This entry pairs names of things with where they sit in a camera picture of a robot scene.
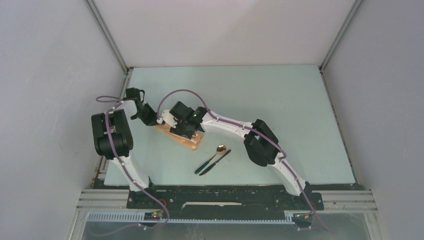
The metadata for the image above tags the aluminium corner post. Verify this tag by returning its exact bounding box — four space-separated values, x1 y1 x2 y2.
319 0 365 73
84 0 129 74

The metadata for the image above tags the left side aluminium rail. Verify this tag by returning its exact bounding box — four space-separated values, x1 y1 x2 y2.
95 67 134 181

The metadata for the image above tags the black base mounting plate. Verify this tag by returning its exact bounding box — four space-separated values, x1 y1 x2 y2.
126 185 324 212

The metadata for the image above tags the right aluminium corner post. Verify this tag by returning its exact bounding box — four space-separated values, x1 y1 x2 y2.
319 0 365 73

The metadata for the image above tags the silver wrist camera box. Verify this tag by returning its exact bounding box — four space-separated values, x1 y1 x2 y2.
156 109 178 128

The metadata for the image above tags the black table knife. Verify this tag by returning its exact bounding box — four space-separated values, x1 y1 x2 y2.
199 149 232 176

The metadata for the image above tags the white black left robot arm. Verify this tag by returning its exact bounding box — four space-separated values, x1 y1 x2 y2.
91 87 158 208

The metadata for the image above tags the left aluminium corner post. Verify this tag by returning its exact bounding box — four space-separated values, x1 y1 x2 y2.
84 0 129 74

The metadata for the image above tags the peach satin napkin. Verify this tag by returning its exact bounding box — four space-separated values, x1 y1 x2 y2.
154 123 204 151

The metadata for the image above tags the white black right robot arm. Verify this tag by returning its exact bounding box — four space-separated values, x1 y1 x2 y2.
158 101 311 209

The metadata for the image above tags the gold spoon dark handle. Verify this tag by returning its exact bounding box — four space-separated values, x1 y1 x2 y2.
194 144 227 175

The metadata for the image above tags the grey slotted cable duct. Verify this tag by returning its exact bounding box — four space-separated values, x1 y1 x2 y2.
86 211 294 225

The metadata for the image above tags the aluminium front frame rail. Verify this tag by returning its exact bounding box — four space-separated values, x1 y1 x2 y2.
77 189 378 214

